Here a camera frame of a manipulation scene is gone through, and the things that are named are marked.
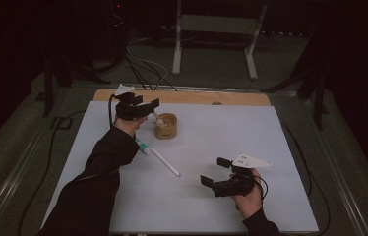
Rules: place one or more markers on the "brown paper pen holder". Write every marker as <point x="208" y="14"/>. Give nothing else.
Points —
<point x="166" y="128"/>

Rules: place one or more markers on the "white metal stand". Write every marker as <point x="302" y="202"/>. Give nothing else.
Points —
<point x="216" y="23"/>

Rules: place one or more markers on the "dark floor stand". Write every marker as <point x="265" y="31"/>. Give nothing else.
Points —
<point x="49" y="85"/>
<point x="318" y="95"/>

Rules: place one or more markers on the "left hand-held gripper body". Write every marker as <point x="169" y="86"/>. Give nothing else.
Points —
<point x="127" y="109"/>

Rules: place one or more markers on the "white and green glue stick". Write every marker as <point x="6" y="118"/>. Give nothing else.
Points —
<point x="143" y="148"/>

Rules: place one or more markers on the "white table mat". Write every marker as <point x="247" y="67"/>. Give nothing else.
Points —
<point x="218" y="131"/>

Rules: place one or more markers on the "person's right hand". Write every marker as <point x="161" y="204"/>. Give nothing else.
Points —
<point x="250" y="203"/>

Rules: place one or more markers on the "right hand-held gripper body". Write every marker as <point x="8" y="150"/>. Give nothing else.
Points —
<point x="242" y="177"/>

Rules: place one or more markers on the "white pen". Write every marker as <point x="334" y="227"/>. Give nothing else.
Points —
<point x="165" y="162"/>

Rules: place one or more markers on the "person's left hand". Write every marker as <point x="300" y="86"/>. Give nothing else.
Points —
<point x="129" y="126"/>

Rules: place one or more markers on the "black equipment rack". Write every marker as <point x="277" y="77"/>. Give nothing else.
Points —
<point x="117" y="29"/>

